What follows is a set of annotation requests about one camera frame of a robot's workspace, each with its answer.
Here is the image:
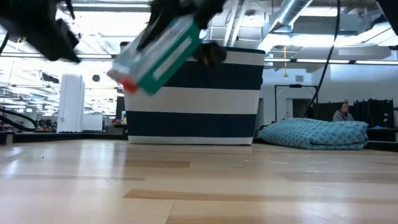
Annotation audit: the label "navy white striped fabric bin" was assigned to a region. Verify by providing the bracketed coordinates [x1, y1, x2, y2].
[119, 41, 266, 146]

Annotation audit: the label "black hose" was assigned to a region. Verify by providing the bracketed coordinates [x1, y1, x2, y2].
[0, 106, 39, 133]

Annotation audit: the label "folded blue patterned shirt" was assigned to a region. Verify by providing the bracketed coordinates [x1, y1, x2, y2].
[259, 117, 370, 151]

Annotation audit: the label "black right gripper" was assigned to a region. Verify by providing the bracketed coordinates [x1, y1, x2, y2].
[136, 0, 228, 67]

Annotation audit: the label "teal first aid kit box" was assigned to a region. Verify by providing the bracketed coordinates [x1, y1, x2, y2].
[106, 14, 202, 96]

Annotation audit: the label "black metal frame stand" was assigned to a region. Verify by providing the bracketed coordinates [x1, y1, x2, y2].
[274, 83, 319, 123]

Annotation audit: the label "white pillar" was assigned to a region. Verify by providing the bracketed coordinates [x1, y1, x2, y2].
[56, 73, 86, 134]

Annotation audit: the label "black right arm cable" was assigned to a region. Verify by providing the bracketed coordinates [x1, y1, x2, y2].
[302, 0, 342, 119]

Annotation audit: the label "person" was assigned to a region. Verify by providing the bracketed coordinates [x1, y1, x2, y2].
[331, 101, 356, 123]

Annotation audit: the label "black storage racks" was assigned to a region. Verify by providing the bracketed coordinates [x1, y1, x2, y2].
[312, 98, 398, 152]

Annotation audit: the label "yellow hanging tag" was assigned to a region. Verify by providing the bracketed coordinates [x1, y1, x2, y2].
[282, 45, 289, 78]

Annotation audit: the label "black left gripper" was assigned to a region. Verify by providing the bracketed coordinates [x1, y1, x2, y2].
[18, 0, 81, 63]

